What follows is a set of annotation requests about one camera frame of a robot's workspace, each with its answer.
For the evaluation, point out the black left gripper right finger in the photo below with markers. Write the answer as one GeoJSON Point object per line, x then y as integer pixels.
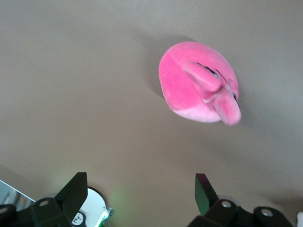
{"type": "Point", "coordinates": [225, 212]}

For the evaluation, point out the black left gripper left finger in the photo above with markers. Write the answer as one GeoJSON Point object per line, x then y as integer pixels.
{"type": "Point", "coordinates": [47, 210]}

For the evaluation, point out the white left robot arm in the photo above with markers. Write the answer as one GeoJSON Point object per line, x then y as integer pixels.
{"type": "Point", "coordinates": [94, 201]}

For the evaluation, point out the pink round plush toy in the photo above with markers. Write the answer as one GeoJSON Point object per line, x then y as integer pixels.
{"type": "Point", "coordinates": [177, 85]}

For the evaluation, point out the brown table cover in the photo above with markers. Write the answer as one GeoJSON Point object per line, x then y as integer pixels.
{"type": "Point", "coordinates": [71, 94]}

